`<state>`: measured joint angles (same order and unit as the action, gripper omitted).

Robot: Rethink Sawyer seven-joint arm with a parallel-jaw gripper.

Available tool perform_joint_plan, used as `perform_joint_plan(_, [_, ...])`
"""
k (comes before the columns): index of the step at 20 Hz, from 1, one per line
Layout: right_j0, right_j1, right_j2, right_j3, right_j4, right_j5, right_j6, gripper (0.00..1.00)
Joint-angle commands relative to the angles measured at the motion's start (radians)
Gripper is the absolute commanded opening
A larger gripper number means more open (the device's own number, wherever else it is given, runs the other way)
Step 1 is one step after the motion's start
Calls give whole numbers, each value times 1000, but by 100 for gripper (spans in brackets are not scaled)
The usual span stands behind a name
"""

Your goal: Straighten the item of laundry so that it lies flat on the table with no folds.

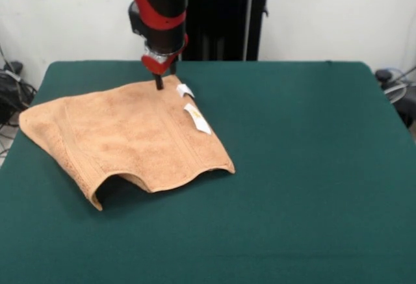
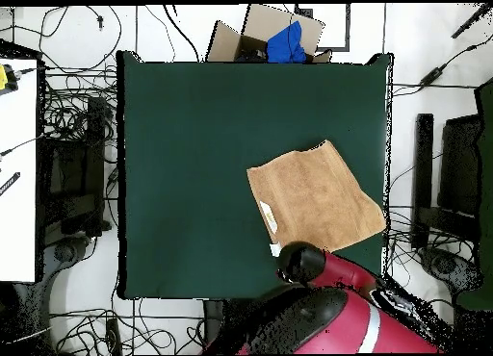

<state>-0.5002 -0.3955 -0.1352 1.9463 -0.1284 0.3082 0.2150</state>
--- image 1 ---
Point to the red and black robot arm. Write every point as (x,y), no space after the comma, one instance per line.
(156,4)

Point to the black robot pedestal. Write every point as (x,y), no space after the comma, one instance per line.
(224,17)

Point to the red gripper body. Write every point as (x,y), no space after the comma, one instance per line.
(157,64)

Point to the tan terry towel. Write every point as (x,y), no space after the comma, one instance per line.
(130,141)

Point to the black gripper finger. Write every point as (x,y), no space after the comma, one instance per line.
(159,82)
(173,68)

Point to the dark green table cloth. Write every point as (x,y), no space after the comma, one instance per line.
(292,167)

